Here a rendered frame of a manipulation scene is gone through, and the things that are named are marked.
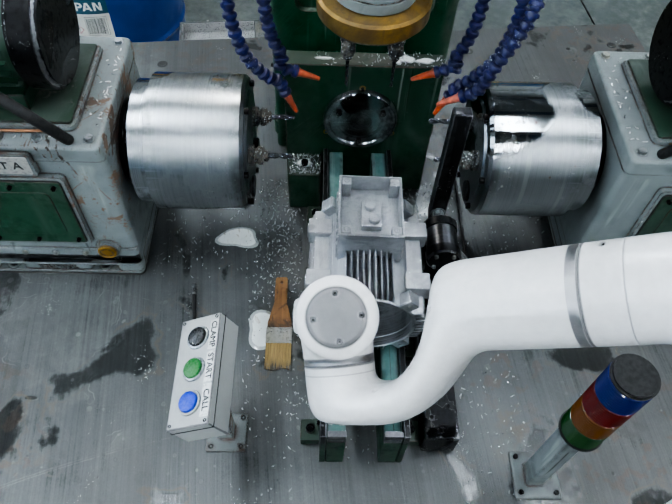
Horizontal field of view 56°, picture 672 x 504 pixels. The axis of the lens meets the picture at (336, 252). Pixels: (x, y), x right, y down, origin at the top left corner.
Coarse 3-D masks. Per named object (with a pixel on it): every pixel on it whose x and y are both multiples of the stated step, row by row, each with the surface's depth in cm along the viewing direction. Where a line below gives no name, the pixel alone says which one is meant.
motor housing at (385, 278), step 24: (408, 240) 105; (312, 264) 104; (336, 264) 100; (360, 264) 98; (384, 264) 99; (408, 264) 102; (384, 288) 96; (384, 312) 110; (408, 312) 98; (384, 336) 108; (408, 336) 104
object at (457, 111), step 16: (464, 112) 96; (448, 128) 100; (464, 128) 98; (448, 144) 101; (464, 144) 101; (448, 160) 104; (448, 176) 107; (432, 192) 112; (448, 192) 110; (432, 208) 114
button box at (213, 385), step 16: (192, 320) 96; (208, 320) 94; (224, 320) 94; (208, 336) 93; (224, 336) 93; (192, 352) 92; (208, 352) 91; (224, 352) 92; (176, 368) 92; (208, 368) 89; (224, 368) 91; (176, 384) 90; (192, 384) 89; (208, 384) 88; (224, 384) 90; (176, 400) 89; (208, 400) 86; (224, 400) 89; (176, 416) 87; (192, 416) 86; (208, 416) 85; (224, 416) 88; (176, 432) 87; (192, 432) 87; (208, 432) 87; (224, 432) 88
